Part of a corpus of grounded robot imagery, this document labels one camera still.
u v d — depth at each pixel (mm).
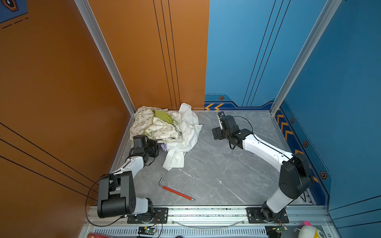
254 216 725
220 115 769
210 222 726
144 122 1040
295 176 447
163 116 966
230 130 656
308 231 644
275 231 706
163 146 913
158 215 740
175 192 809
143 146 733
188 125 1044
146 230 705
